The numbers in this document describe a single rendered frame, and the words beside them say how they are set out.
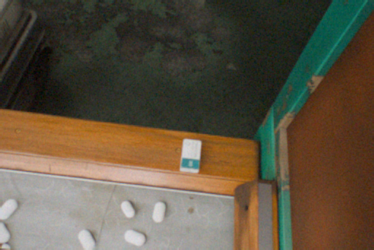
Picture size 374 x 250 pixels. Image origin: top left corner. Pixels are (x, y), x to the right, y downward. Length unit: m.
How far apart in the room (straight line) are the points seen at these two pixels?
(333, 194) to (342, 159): 0.04
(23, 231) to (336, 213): 0.51
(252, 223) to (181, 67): 1.28
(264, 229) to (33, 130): 0.47
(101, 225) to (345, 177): 0.43
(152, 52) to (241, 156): 1.20
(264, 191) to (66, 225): 0.36
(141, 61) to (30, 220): 1.22
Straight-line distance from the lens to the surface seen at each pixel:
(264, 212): 0.56
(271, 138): 0.65
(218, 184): 0.67
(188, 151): 0.65
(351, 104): 0.42
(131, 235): 0.63
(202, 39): 1.88
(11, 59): 1.43
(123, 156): 0.67
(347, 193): 0.41
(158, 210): 0.64
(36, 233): 0.69
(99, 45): 1.85
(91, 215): 0.67
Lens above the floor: 1.38
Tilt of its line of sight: 62 degrees down
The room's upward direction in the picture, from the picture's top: 10 degrees clockwise
